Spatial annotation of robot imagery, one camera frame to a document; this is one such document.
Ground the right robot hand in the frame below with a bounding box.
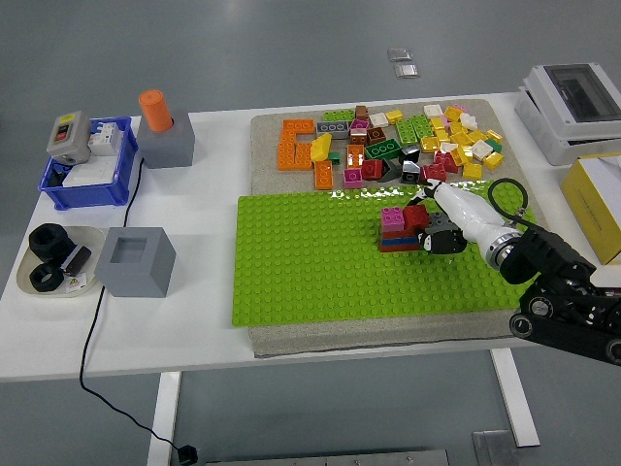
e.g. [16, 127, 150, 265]
[409, 178, 509, 257]

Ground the red sloped toy brick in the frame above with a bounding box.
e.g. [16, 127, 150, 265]
[433, 150, 460, 175]

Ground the pink square toy brick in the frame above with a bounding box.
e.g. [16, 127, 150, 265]
[380, 207, 407, 232]

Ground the dark green hollow brick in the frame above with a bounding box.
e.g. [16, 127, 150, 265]
[364, 139, 404, 161]

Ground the grey hollow toy brick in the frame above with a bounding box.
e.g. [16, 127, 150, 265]
[315, 120, 351, 141]

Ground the yellow sloped toy brick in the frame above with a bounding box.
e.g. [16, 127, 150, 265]
[310, 132, 334, 163]

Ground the green studded baseplate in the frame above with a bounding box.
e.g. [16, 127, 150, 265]
[230, 178, 539, 328]

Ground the orange long toy brick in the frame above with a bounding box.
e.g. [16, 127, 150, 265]
[283, 118, 316, 136]
[277, 130, 298, 172]

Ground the yellow cardboard box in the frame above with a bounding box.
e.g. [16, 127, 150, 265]
[561, 152, 621, 266]

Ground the white table leg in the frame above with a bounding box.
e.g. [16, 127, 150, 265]
[146, 371, 183, 466]
[488, 348, 541, 449]

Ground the grey-brown foam mat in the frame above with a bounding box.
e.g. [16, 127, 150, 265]
[249, 98, 549, 360]

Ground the small grey metal plate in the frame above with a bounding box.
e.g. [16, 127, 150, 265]
[472, 429, 519, 466]

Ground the long grey metal plate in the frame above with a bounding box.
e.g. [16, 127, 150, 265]
[203, 449, 451, 466]

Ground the grey block with round hole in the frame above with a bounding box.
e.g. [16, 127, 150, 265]
[136, 109, 197, 171]

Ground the orange cylinder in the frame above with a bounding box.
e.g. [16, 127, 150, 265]
[138, 88, 176, 134]

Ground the grey cube with square recess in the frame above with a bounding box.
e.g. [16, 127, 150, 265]
[93, 226, 178, 299]

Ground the white circuit breaker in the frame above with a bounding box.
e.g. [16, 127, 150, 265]
[88, 120, 123, 157]

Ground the beige tray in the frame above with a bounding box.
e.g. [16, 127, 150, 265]
[16, 223, 108, 299]

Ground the blue plastic bin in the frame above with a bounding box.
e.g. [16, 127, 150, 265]
[37, 116, 140, 212]

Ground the brown sanding drum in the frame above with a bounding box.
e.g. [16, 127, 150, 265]
[58, 245, 94, 275]

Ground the black part in bin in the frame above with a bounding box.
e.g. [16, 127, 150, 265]
[47, 162, 75, 189]

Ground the large black nut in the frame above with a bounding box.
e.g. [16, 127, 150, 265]
[28, 222, 75, 257]

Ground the small black nut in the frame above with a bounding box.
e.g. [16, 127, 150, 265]
[28, 263, 66, 294]

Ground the white electrical enclosure box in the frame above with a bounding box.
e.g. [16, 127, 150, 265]
[513, 62, 621, 167]

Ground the black power cord with plug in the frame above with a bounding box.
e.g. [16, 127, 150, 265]
[79, 154, 200, 465]

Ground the white flat switch plate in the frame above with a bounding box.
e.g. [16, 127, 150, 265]
[62, 159, 118, 188]

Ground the grey push-button switch box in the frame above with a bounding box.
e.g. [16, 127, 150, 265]
[46, 110, 94, 164]

